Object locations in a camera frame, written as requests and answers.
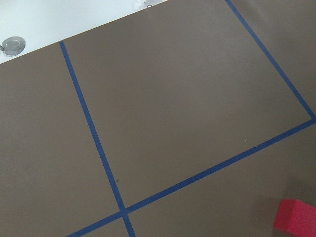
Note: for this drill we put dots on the brown paper table mat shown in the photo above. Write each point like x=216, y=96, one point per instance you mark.
x=156, y=118

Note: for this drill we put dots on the red cube block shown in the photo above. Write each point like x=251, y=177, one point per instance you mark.
x=296, y=218

